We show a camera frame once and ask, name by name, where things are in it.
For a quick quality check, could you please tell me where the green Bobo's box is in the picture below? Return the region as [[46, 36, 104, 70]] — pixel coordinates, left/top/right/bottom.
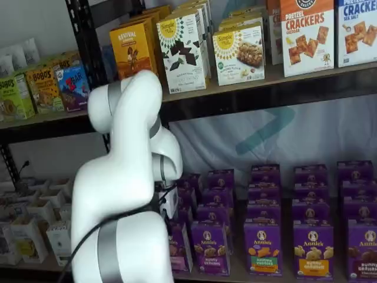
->
[[0, 73, 35, 121]]

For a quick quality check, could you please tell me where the white tarp with teal logo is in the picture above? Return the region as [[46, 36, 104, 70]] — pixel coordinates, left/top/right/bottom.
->
[[168, 93, 377, 192]]

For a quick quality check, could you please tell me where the purple Annie's box green patch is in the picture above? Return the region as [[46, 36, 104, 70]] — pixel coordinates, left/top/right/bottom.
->
[[243, 221, 283, 277]]

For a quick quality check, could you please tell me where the orange Revival snack box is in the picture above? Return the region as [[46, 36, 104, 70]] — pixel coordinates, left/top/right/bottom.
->
[[109, 21, 157, 81], [127, 4, 172, 30]]

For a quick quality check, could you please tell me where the black metal shelving rack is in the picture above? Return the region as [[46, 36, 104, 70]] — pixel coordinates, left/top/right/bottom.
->
[[0, 0, 377, 185]]

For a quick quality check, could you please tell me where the Simple Mills almond bar box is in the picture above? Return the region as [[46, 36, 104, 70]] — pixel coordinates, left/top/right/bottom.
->
[[212, 25, 266, 87], [218, 10, 265, 33]]

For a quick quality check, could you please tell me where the blue sea salt crackers box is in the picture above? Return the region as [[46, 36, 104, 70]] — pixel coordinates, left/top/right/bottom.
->
[[336, 0, 377, 68]]

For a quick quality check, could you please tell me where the blue Z Bar box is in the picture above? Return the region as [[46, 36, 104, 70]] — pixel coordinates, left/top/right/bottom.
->
[[55, 65, 91, 113]]

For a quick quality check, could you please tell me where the orange Bobo's box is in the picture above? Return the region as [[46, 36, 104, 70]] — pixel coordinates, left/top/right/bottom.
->
[[25, 65, 65, 115]]

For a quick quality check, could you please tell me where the purple Annie's box orange patch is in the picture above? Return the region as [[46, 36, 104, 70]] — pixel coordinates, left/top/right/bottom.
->
[[293, 224, 336, 281]]

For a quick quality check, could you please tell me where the Simple Mills dark chocolate box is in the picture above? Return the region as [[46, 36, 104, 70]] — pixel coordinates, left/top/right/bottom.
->
[[172, 0, 213, 81], [156, 12, 207, 95]]

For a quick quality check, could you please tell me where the white cookie box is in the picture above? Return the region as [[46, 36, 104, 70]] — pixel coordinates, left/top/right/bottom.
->
[[48, 177, 74, 193], [46, 187, 74, 209], [25, 199, 57, 225], [10, 216, 49, 264], [0, 226, 23, 266], [46, 220, 73, 266]]

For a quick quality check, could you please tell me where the pretzel crackers cheddar box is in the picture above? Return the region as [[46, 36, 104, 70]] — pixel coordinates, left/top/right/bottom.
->
[[279, 0, 336, 78]]

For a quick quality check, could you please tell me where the purple Annie's box violet patch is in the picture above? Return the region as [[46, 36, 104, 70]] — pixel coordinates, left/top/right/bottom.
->
[[190, 220, 233, 277]]

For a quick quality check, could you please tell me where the black power plug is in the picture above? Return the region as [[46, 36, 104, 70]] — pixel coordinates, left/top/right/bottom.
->
[[16, 160, 31, 181]]

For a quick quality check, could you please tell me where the purple Annie's box pink patch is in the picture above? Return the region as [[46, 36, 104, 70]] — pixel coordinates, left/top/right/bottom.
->
[[167, 220, 194, 274]]

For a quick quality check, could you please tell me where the white snack pouch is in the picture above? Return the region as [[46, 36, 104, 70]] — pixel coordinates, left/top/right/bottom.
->
[[19, 37, 41, 71], [0, 45, 23, 78]]

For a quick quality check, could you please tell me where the red pretzel crackers box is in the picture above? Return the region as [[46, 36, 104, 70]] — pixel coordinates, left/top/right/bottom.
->
[[266, 0, 284, 66]]

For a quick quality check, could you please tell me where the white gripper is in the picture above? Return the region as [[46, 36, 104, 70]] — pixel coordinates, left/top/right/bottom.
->
[[158, 186, 180, 221]]

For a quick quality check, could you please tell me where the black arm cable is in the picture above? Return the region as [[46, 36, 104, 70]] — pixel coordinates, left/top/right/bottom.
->
[[58, 187, 178, 283]]

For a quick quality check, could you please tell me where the yellow Bobo's box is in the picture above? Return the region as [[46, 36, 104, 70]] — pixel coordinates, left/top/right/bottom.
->
[[48, 51, 81, 70]]

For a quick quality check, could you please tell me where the purple Annie's snack box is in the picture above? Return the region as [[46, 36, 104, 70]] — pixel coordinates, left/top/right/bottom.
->
[[250, 164, 281, 185], [246, 202, 282, 225], [292, 182, 330, 205], [342, 200, 377, 222], [196, 204, 233, 225], [176, 187, 199, 209], [175, 206, 194, 226], [336, 160, 373, 182], [340, 179, 377, 203], [203, 187, 235, 208], [176, 173, 204, 193], [207, 169, 236, 192], [293, 164, 329, 185], [291, 202, 333, 228], [248, 182, 281, 205]]

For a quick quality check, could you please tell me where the purple Annie's chocolate grahams box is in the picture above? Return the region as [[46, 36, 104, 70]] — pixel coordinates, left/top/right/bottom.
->
[[347, 219, 377, 283]]

